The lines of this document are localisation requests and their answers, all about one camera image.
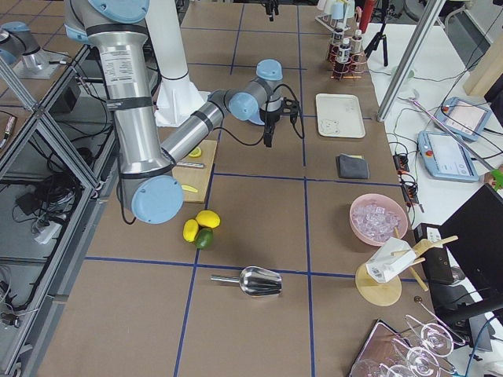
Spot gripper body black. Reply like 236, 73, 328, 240
259, 107, 283, 134
265, 0, 278, 13

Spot blue plate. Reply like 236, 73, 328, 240
248, 111, 265, 126

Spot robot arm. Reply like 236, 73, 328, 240
64, 1, 283, 224

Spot dark tea bottle left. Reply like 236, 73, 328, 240
332, 25, 345, 54

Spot dark tea bottle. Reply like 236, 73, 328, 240
336, 38, 351, 64
332, 25, 345, 54
351, 29, 362, 54

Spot cream bear tray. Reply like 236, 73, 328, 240
315, 93, 365, 139

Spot lemon half slice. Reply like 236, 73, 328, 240
188, 147, 203, 158

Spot dark tea bottle right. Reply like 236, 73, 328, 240
336, 38, 351, 64

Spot grey folded cloth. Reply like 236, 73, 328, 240
336, 154, 369, 179

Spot dark tea bottle rear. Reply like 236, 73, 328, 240
351, 29, 362, 54

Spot wooden cutting board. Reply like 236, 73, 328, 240
172, 140, 218, 203

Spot yellow plastic knife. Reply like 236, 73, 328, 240
181, 185, 199, 193

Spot yellow lemon large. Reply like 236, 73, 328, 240
196, 210, 221, 229

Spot green lime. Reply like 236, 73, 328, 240
194, 228, 214, 249

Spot yellow lemon small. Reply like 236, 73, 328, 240
182, 218, 200, 243

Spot pink bowl of ice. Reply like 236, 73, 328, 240
349, 193, 409, 246

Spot steel ice scoop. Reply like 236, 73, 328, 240
211, 266, 282, 297

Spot white paper carton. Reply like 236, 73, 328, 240
365, 237, 416, 284

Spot teach pendant near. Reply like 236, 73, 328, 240
417, 131, 479, 182

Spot teach pendant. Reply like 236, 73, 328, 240
435, 97, 492, 141
417, 131, 479, 182

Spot teach pendant far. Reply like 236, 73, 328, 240
435, 97, 492, 141

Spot round wooden stand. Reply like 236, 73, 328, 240
355, 236, 458, 306

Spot black monitor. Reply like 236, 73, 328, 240
439, 184, 502, 324

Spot wine glass upper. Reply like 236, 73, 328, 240
405, 314, 466, 357

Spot wine glass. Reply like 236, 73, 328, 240
391, 339, 440, 377
405, 314, 466, 357

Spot wine glass lower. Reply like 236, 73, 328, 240
391, 339, 440, 377

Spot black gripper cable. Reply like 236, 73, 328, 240
214, 84, 306, 147

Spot copper wire bottle rack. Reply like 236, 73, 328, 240
327, 44, 366, 80

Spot steel knife handle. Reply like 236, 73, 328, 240
176, 161, 205, 169

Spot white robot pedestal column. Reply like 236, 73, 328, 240
145, 0, 209, 127

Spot aluminium frame post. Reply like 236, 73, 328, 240
376, 0, 446, 122

